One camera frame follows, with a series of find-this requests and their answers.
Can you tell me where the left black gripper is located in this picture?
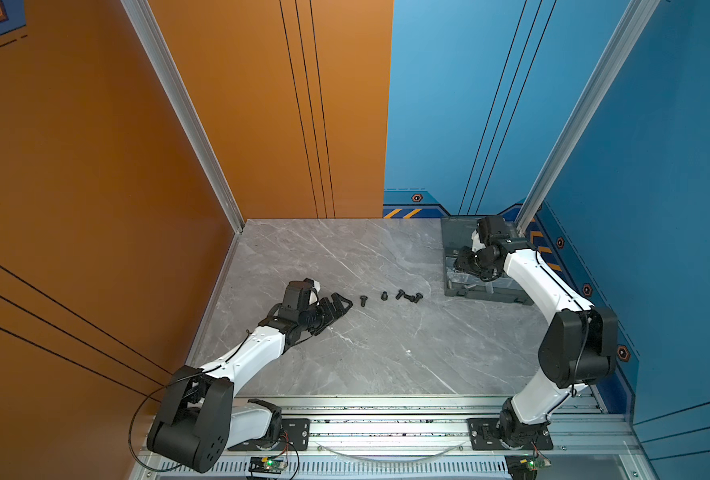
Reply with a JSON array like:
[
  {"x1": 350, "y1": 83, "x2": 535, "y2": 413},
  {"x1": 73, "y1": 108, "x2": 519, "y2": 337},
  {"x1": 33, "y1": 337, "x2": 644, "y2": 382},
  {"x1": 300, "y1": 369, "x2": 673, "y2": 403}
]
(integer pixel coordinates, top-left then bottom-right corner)
[{"x1": 298, "y1": 293, "x2": 353, "y2": 335}]

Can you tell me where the black bolt cluster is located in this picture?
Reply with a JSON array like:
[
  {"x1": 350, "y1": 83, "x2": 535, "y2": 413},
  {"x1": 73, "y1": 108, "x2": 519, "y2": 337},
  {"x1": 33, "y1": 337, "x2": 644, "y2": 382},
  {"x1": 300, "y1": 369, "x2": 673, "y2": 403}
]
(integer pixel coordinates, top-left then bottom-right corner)
[{"x1": 405, "y1": 293, "x2": 423, "y2": 303}]

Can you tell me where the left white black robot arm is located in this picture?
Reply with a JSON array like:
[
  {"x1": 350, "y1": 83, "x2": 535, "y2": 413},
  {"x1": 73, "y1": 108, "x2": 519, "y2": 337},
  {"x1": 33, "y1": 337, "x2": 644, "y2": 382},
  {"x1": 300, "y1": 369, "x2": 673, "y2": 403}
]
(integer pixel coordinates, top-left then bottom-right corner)
[{"x1": 146, "y1": 278, "x2": 354, "y2": 473}]

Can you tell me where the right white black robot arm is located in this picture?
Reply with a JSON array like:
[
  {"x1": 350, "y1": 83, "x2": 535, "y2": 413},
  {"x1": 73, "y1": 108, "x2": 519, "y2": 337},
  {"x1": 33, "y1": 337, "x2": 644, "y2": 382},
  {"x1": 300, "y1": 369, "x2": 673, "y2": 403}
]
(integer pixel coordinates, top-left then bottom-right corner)
[{"x1": 454, "y1": 215, "x2": 618, "y2": 449}]

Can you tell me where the grey compartment organizer box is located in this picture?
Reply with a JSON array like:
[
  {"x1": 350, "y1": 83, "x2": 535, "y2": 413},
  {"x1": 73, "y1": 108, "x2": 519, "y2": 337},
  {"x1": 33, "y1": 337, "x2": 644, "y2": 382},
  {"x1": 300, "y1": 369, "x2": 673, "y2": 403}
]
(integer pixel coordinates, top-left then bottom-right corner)
[{"x1": 441, "y1": 215, "x2": 533, "y2": 305}]

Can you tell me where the left green circuit board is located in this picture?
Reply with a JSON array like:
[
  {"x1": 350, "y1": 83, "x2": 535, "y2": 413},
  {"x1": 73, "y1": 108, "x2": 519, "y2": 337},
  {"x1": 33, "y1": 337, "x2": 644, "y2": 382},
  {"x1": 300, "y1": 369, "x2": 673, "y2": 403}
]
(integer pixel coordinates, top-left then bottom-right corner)
[{"x1": 247, "y1": 457, "x2": 291, "y2": 479}]

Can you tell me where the green circuit board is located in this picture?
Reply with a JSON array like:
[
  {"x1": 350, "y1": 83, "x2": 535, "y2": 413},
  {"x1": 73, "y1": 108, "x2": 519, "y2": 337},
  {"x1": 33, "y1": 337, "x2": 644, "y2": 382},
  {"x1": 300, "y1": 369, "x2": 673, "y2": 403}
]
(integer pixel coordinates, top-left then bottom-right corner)
[
  {"x1": 505, "y1": 456, "x2": 552, "y2": 480},
  {"x1": 247, "y1": 457, "x2": 291, "y2": 479}
]

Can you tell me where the right green circuit board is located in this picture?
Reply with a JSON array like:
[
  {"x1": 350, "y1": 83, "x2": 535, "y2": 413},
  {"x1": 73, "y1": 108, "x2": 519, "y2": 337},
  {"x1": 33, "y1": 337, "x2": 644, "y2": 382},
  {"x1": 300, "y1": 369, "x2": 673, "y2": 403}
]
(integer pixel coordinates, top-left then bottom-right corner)
[{"x1": 505, "y1": 456, "x2": 552, "y2": 480}]

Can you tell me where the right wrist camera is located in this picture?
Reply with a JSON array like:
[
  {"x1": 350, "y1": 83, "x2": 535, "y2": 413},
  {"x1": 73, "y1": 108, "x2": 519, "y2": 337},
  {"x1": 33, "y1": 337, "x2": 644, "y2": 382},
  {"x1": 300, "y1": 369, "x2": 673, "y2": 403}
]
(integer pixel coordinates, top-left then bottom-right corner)
[{"x1": 471, "y1": 230, "x2": 487, "y2": 254}]

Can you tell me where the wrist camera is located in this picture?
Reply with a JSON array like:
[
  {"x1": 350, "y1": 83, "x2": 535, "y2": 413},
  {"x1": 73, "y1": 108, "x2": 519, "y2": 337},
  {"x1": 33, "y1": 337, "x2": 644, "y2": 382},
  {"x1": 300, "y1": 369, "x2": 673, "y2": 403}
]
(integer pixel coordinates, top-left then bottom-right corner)
[
  {"x1": 471, "y1": 230, "x2": 487, "y2": 254},
  {"x1": 303, "y1": 278, "x2": 321, "y2": 305}
]

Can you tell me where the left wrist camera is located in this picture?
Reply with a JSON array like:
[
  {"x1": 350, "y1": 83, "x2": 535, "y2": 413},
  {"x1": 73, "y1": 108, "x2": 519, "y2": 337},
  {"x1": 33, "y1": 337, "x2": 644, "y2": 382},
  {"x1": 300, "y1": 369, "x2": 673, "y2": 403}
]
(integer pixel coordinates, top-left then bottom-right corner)
[{"x1": 303, "y1": 278, "x2": 321, "y2": 305}]

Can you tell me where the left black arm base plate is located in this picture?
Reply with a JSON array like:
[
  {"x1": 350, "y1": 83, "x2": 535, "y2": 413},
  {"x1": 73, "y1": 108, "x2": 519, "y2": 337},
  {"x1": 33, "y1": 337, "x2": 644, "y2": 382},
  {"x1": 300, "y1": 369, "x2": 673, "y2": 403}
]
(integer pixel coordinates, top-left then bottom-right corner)
[{"x1": 229, "y1": 418, "x2": 311, "y2": 452}]

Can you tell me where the aluminium rail frame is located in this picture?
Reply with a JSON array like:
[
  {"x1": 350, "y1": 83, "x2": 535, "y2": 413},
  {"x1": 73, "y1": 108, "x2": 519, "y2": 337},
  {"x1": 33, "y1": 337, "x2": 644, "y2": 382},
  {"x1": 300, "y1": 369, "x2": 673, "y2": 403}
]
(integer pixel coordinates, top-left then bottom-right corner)
[{"x1": 128, "y1": 393, "x2": 659, "y2": 480}]

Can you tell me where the clear curved cable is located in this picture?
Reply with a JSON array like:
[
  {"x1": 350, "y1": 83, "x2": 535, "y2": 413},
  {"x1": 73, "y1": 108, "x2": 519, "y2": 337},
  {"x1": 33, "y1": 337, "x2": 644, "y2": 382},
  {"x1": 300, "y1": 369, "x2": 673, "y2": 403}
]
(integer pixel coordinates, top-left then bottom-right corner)
[{"x1": 312, "y1": 441, "x2": 467, "y2": 464}]

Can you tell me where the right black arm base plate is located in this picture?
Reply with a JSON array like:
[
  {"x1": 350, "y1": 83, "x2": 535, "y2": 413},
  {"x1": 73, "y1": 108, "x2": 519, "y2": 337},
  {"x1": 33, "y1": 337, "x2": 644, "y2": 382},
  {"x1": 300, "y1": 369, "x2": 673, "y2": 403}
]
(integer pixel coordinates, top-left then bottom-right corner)
[{"x1": 467, "y1": 418, "x2": 554, "y2": 451}]

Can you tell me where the right aluminium corner post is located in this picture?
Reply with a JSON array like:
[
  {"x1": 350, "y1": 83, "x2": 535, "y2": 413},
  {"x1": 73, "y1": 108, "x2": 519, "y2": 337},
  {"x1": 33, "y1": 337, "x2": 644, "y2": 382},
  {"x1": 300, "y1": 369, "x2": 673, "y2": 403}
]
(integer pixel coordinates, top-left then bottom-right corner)
[{"x1": 515, "y1": 0, "x2": 660, "y2": 234}]

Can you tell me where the aluminium corner post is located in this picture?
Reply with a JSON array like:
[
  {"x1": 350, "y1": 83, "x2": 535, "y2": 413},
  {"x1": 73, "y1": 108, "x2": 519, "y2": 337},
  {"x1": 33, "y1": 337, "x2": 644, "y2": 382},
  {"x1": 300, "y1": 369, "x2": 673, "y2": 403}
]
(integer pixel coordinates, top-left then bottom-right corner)
[
  {"x1": 515, "y1": 0, "x2": 660, "y2": 234},
  {"x1": 121, "y1": 0, "x2": 245, "y2": 235}
]

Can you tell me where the left aluminium corner post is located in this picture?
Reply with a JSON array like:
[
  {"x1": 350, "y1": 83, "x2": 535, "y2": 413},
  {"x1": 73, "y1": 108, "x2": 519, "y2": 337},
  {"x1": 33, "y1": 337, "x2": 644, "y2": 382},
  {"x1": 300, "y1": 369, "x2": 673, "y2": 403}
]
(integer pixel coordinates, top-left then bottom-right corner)
[{"x1": 121, "y1": 0, "x2": 245, "y2": 235}]

